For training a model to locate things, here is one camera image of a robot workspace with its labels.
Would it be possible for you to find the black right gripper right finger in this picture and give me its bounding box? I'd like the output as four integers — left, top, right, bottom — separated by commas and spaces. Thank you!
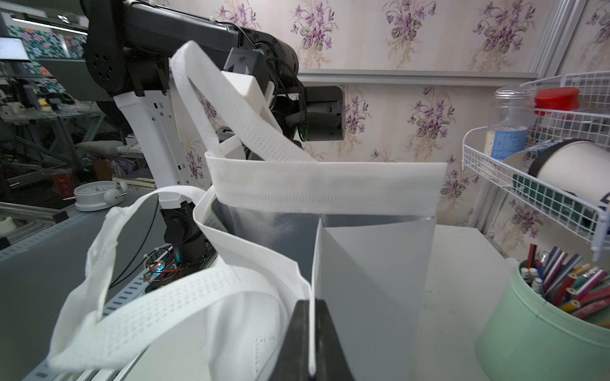
314, 299, 354, 381

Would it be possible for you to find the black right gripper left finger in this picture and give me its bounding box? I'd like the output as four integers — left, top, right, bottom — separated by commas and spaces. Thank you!
269, 300, 310, 381

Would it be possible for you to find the white insulated delivery bag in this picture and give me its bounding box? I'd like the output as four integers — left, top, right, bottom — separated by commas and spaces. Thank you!
59, 42, 446, 380

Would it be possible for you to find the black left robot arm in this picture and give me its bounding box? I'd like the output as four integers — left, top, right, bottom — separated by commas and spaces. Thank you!
81, 1, 345, 187

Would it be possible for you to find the green pencil cup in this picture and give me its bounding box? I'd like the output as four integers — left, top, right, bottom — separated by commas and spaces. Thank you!
475, 247, 609, 380

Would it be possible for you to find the white dial gauge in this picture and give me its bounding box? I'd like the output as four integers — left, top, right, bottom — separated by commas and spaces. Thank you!
74, 180, 129, 212

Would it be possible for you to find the clear glass jar blue label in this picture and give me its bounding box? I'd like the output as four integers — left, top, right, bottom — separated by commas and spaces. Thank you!
484, 86, 537, 160

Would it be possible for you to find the white paper cup black lid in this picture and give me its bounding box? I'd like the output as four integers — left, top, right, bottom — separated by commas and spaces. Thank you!
521, 139, 609, 211

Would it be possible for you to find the red lid jar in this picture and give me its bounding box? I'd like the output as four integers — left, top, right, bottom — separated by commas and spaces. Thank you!
535, 87, 580, 115

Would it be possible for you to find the white wire wall basket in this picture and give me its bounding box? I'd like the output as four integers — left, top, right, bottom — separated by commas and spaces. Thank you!
462, 71, 609, 261

